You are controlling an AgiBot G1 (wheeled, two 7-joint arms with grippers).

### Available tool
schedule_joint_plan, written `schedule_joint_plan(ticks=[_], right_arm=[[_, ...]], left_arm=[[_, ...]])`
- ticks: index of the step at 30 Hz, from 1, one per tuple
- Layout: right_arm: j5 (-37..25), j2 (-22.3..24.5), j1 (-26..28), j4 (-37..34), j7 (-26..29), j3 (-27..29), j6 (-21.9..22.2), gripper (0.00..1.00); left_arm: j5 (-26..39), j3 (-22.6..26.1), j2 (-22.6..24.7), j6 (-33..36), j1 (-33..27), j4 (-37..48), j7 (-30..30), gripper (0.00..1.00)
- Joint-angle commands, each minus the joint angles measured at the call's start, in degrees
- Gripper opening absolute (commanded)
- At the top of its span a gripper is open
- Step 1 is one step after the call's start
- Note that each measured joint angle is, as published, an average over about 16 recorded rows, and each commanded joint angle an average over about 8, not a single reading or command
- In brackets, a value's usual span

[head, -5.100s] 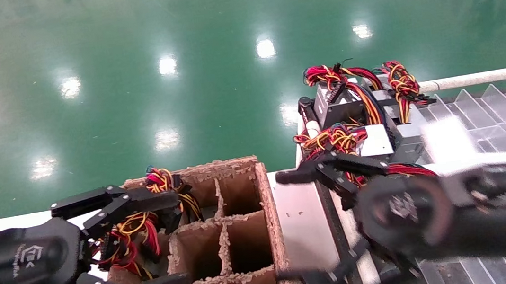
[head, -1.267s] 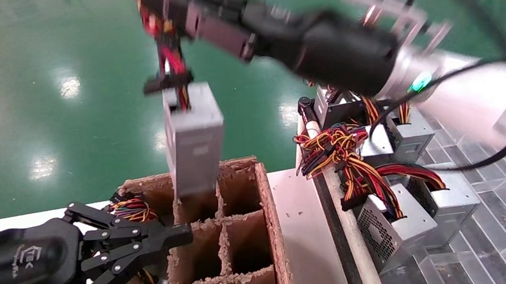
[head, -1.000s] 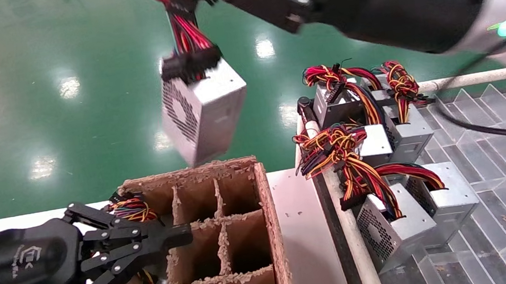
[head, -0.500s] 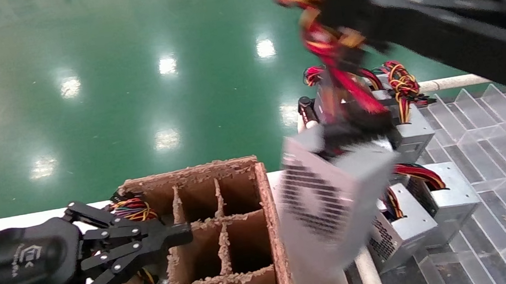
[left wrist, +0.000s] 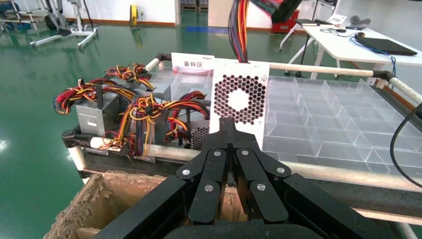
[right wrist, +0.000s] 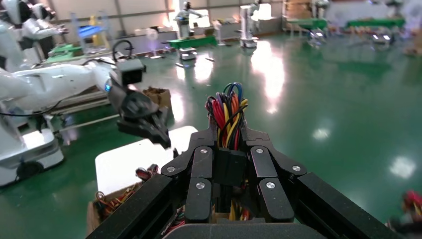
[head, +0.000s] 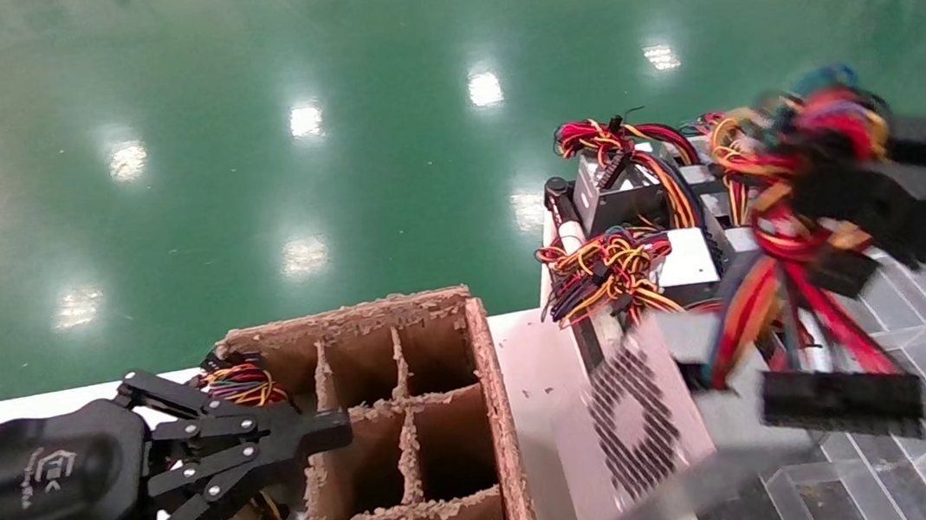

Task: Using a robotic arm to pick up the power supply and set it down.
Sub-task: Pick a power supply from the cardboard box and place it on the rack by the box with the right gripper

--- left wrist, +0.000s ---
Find white metal stand frame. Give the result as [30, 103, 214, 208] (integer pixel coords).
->
[29, 0, 99, 50]

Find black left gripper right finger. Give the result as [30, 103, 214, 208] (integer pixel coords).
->
[227, 118, 396, 239]

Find silver power supply with cables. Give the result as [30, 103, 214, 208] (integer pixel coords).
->
[209, 0, 303, 151]

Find yellow reel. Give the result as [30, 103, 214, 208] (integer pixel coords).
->
[129, 3, 139, 28]

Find white power supply tangled wires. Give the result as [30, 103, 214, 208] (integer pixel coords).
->
[108, 94, 211, 162]

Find white printed paper sheet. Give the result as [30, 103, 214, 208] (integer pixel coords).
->
[329, 13, 347, 26]

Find clear acrylic divider tray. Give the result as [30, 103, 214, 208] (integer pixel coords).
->
[150, 67, 422, 174]

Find brown cardboard divider box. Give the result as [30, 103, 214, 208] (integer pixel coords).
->
[44, 171, 248, 239]

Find black laptop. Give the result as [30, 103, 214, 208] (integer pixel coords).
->
[354, 34, 419, 57]

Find dark grey power supply unit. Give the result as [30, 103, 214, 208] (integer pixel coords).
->
[52, 78, 139, 136]

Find red bin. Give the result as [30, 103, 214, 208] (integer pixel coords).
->
[271, 9, 301, 34]

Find grey power supply with wires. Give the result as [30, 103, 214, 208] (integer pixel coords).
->
[178, 89, 211, 106]
[105, 63, 172, 103]

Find power supply with mesh side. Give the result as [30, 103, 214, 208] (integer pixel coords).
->
[165, 105, 211, 151]

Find white rack leg pipe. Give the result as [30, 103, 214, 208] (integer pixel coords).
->
[67, 145, 89, 172]

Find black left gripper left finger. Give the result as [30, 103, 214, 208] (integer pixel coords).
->
[94, 118, 229, 239]

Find black notebook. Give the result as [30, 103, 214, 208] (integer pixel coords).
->
[295, 18, 327, 27]

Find white office table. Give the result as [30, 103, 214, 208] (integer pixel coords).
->
[279, 23, 422, 82]

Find black hanging cable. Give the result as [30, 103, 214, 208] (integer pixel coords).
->
[390, 102, 422, 189]

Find white sign with Chinese text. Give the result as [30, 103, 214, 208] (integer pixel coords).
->
[171, 52, 215, 75]

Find blue cable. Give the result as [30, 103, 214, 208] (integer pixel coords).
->
[349, 36, 396, 77]

